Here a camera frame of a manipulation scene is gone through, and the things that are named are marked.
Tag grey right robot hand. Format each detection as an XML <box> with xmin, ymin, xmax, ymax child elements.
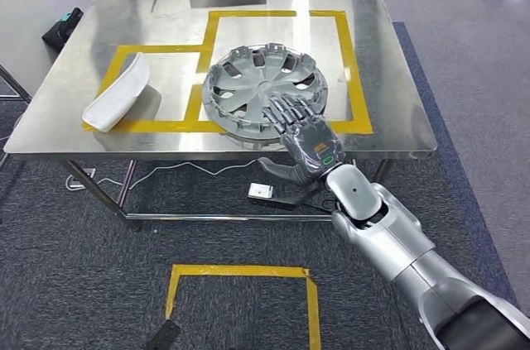
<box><xmin>256</xmin><ymin>93</ymin><xmax>347</xmax><ymax>185</ymax></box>

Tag silver plastic wheel hubcap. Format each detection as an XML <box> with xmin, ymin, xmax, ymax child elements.
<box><xmin>202</xmin><ymin>43</ymin><xmax>329</xmax><ymax>144</ymax></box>

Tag stainless steel workbench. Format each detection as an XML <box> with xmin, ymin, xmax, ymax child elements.
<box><xmin>3</xmin><ymin>0</ymin><xmax>439</xmax><ymax>233</ymax></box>

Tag white curved plastic part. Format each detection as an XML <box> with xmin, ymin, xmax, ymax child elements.
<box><xmin>82</xmin><ymin>52</ymin><xmax>151</xmax><ymax>134</ymax></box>

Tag yellow tape rectangles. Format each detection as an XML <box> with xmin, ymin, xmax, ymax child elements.
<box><xmin>82</xmin><ymin>9</ymin><xmax>374</xmax><ymax>137</ymax></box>

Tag yellow floor tape square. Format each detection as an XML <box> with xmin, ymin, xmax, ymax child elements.
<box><xmin>165</xmin><ymin>264</ymin><xmax>322</xmax><ymax>350</ymax></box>

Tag silver floor socket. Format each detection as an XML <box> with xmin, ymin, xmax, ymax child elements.
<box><xmin>65</xmin><ymin>168</ymin><xmax>96</xmax><ymax>192</ymax></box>

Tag black bag with teal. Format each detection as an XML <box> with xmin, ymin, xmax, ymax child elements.
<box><xmin>42</xmin><ymin>6</ymin><xmax>84</xmax><ymax>55</ymax></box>

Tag white desk with steel legs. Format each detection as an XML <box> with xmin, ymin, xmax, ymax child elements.
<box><xmin>0</xmin><ymin>0</ymin><xmax>57</xmax><ymax>168</ymax></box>

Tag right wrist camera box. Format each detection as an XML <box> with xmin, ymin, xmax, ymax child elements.
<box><xmin>248</xmin><ymin>183</ymin><xmax>274</xmax><ymax>200</ymax></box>

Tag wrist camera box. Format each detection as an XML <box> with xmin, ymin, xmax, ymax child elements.
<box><xmin>248</xmin><ymin>183</ymin><xmax>274</xmax><ymax>200</ymax></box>
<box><xmin>144</xmin><ymin>319</ymin><xmax>182</xmax><ymax>350</ymax></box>

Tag white floor cable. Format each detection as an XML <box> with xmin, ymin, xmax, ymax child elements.
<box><xmin>95</xmin><ymin>158</ymin><xmax>260</xmax><ymax>190</ymax></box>

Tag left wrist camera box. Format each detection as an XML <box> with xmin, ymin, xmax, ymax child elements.
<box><xmin>144</xmin><ymin>319</ymin><xmax>182</xmax><ymax>350</ymax></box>

